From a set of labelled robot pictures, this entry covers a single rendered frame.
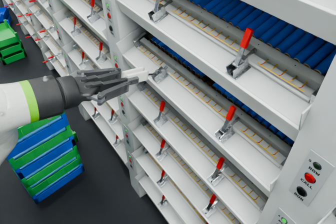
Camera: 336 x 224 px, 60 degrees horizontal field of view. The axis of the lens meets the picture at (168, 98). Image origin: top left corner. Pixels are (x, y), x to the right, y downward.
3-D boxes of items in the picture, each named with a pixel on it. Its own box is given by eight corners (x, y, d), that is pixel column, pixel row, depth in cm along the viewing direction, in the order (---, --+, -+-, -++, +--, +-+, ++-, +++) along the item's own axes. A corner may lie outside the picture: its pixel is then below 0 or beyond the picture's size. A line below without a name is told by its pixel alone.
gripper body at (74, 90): (53, 97, 71) (88, 88, 76) (66, 117, 66) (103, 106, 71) (50, 71, 67) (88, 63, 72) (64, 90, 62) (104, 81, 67)
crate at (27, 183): (26, 189, 143) (20, 180, 138) (9, 164, 154) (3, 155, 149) (79, 154, 159) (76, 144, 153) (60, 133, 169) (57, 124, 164)
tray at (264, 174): (270, 199, 62) (271, 184, 55) (126, 63, 98) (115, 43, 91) (332, 139, 66) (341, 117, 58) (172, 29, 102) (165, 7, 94)
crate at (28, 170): (20, 180, 138) (14, 170, 133) (3, 155, 149) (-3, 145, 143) (76, 144, 153) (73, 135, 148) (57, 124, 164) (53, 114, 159)
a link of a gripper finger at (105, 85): (83, 82, 68) (85, 85, 68) (127, 74, 74) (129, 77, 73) (83, 95, 71) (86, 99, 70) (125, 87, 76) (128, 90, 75)
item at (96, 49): (119, 91, 116) (104, 68, 106) (62, 29, 152) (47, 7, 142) (158, 61, 120) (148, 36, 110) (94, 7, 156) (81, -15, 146)
